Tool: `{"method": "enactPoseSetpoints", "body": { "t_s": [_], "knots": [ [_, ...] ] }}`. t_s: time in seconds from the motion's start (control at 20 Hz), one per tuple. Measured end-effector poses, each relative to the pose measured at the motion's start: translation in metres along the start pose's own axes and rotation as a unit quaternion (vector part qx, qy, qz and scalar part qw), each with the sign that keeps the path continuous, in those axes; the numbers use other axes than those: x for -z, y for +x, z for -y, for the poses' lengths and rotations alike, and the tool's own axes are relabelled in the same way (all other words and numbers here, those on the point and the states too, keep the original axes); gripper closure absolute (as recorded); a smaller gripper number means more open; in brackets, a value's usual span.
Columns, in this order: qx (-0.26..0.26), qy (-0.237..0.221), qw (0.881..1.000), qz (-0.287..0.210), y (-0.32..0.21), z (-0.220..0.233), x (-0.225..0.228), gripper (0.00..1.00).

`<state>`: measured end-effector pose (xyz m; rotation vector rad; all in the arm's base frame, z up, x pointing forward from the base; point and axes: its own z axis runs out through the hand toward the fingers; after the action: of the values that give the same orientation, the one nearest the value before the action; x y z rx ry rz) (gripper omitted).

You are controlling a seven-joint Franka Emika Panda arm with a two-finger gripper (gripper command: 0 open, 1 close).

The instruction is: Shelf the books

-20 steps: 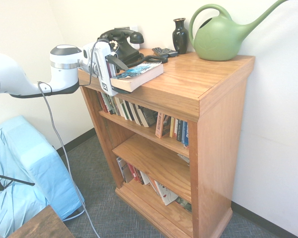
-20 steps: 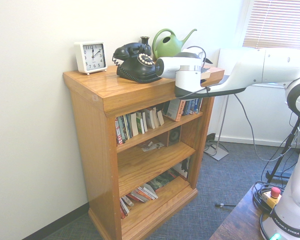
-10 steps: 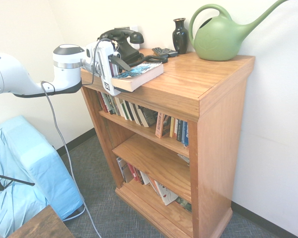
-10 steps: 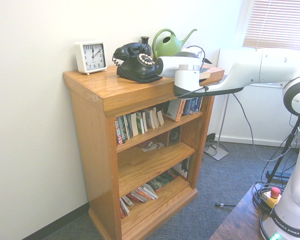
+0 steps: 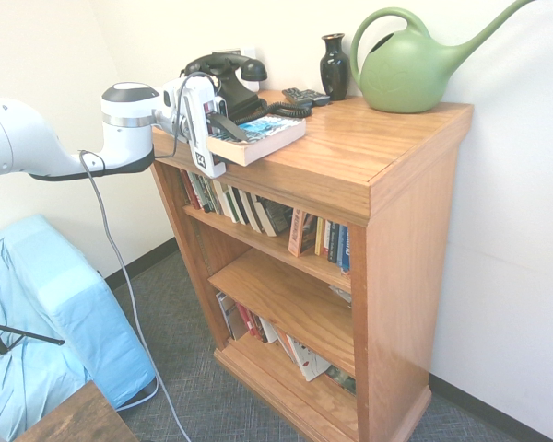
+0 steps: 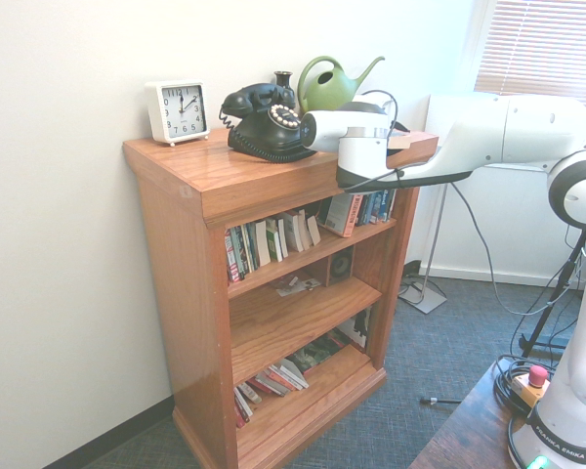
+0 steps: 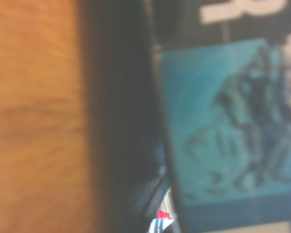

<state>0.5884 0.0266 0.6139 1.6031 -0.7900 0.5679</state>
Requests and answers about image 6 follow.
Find white paperback book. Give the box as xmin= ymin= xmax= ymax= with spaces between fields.
xmin=275 ymin=217 xmax=290 ymax=260
xmin=281 ymin=210 xmax=305 ymax=254
xmin=253 ymin=219 xmax=273 ymax=268

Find green paperback book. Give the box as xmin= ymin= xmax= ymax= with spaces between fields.
xmin=266 ymin=218 xmax=283 ymax=264

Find teal spine book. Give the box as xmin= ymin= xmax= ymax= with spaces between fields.
xmin=241 ymin=223 xmax=258 ymax=276

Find loose paper cards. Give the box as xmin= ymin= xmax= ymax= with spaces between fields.
xmin=274 ymin=274 xmax=322 ymax=298

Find dark green book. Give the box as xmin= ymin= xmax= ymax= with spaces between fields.
xmin=231 ymin=225 xmax=248 ymax=280

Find small wooden speaker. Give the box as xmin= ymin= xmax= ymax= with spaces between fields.
xmin=325 ymin=245 xmax=356 ymax=288

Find orange business book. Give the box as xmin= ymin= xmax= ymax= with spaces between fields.
xmin=323 ymin=192 xmax=363 ymax=239

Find red and white book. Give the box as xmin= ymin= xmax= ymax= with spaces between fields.
xmin=223 ymin=228 xmax=241 ymax=285

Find dark blue paperback book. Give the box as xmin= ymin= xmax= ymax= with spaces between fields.
xmin=365 ymin=190 xmax=383 ymax=226

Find blue travel guide book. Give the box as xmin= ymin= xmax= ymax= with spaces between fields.
xmin=377 ymin=188 xmax=398 ymax=224

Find black rotary phone body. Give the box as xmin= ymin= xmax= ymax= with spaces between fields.
xmin=227 ymin=100 xmax=318 ymax=165

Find black and white picture book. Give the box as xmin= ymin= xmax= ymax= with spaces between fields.
xmin=338 ymin=306 xmax=373 ymax=354

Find dark fantasy hardcover book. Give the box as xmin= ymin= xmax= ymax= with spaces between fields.
xmin=285 ymin=330 xmax=349 ymax=376

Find wooden bookshelf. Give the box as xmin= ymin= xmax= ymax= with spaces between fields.
xmin=122 ymin=127 xmax=440 ymax=469

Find white book with red mark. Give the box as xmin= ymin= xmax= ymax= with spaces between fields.
xmin=278 ymin=359 xmax=311 ymax=389

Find black rotary telephone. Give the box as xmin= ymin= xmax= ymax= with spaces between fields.
xmin=218 ymin=105 xmax=307 ymax=164

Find green plastic watering can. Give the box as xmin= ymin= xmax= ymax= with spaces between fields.
xmin=296 ymin=55 xmax=387 ymax=115

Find thin white book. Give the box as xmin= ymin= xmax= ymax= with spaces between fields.
xmin=269 ymin=363 xmax=305 ymax=392

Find metal floor stand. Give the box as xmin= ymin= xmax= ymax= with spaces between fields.
xmin=398 ymin=184 xmax=451 ymax=316

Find black phone handset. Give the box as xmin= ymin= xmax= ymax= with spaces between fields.
xmin=222 ymin=81 xmax=298 ymax=116

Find orange thin book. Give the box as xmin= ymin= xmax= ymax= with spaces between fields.
xmin=259 ymin=368 xmax=294 ymax=398

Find black ceramic vase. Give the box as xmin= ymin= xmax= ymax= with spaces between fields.
xmin=272 ymin=70 xmax=297 ymax=107

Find white square alarm clock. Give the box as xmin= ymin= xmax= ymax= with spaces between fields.
xmin=144 ymin=79 xmax=211 ymax=148

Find white panel board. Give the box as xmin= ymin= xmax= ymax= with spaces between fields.
xmin=425 ymin=92 xmax=505 ymax=148

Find red emergency stop button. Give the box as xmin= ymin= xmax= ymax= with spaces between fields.
xmin=511 ymin=364 xmax=551 ymax=407

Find window blinds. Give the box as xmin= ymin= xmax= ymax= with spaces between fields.
xmin=473 ymin=0 xmax=586 ymax=102

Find grey camera cable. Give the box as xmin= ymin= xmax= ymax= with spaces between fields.
xmin=340 ymin=89 xmax=575 ymax=317

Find black coiled power cable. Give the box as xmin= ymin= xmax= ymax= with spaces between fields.
xmin=492 ymin=354 xmax=536 ymax=419

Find black camera tripod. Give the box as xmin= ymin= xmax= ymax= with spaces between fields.
xmin=520 ymin=228 xmax=586 ymax=359

